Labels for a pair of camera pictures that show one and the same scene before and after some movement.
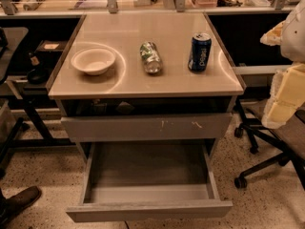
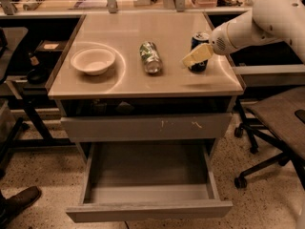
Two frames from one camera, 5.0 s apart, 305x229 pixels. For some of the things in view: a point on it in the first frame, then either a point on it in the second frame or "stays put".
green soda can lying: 151,56 stays put
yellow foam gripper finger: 287,94 → 201,53
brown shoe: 14,204 stays put
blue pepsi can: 199,52 stays put
